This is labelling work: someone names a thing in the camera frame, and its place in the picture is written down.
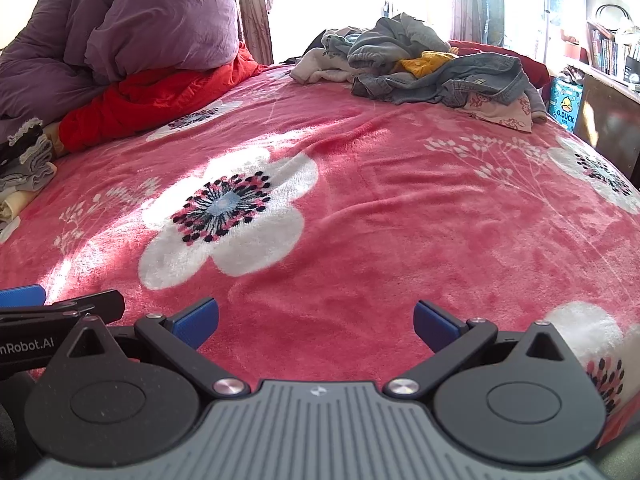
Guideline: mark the wooden bookshelf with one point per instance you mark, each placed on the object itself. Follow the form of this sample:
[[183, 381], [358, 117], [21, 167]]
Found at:
[[607, 110]]

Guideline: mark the stack of folded clothes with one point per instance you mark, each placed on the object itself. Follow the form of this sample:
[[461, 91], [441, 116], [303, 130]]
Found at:
[[22, 170]]

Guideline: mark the pink floral blanket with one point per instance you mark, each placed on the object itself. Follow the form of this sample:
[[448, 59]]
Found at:
[[375, 200]]

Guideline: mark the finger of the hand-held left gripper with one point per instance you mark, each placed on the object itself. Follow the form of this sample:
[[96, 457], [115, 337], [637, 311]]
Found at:
[[20, 297], [100, 305]]

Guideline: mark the denim jacket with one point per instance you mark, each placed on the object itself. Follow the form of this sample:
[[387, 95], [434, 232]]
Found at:
[[480, 75]]

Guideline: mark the purple duvet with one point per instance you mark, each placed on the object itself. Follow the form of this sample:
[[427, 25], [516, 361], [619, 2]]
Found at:
[[150, 20]]

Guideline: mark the white floral print garment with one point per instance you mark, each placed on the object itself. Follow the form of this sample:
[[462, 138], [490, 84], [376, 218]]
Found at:
[[500, 115]]

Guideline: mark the grey sweatpants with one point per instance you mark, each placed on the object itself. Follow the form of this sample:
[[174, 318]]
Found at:
[[390, 40]]

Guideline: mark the patterned curtain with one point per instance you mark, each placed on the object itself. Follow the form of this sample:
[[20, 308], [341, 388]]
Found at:
[[475, 0]]

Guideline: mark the yellow knit sweater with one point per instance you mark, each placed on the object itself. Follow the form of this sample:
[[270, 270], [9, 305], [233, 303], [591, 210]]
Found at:
[[425, 64]]

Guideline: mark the row of books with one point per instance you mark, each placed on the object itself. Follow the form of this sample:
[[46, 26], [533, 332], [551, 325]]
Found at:
[[612, 52]]

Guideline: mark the blue duck print package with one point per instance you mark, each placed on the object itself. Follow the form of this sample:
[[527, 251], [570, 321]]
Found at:
[[565, 105]]

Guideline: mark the dark red cushion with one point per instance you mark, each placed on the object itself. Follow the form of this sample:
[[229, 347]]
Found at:
[[530, 67]]

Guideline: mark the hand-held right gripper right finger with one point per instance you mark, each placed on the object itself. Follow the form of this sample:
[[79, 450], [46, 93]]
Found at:
[[435, 327]]

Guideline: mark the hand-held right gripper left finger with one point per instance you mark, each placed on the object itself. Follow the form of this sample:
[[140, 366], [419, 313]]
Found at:
[[197, 320]]

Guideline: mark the red quilt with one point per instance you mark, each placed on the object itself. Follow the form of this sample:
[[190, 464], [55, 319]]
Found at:
[[150, 100]]

